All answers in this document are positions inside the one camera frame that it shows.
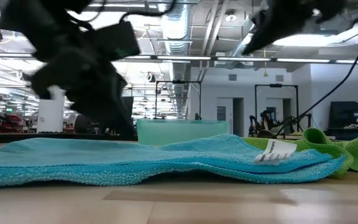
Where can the blue microfiber towel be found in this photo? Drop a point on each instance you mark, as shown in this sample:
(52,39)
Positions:
(135,161)

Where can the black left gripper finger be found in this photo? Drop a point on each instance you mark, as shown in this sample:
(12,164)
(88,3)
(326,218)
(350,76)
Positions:
(107,121)
(42,87)

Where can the black table frame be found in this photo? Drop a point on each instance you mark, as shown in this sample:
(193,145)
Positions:
(42,137)

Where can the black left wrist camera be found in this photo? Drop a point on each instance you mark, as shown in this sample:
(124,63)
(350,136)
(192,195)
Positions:
(117,40)

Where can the teal translucent plastic basket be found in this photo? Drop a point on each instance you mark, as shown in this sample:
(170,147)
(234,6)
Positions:
(182,132)

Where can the black cabinet with screen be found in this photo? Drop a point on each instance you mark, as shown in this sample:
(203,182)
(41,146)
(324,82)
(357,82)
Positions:
(350,115)

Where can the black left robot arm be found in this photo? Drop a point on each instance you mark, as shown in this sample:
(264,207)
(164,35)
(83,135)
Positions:
(42,25)

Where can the red storage bin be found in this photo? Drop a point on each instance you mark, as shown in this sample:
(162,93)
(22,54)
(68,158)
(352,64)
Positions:
(11,124)

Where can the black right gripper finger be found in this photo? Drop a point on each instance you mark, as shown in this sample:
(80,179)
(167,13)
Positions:
(264,37)

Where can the long light bar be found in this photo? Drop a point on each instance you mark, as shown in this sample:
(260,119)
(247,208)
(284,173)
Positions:
(228,58)

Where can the white round pillar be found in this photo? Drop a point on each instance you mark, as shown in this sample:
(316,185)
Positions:
(50,118)

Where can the silver ceiling duct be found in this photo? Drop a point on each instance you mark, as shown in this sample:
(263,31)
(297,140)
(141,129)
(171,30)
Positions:
(244,46)
(176,31)

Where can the black background robot arms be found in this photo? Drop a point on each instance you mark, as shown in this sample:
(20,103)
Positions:
(267,123)

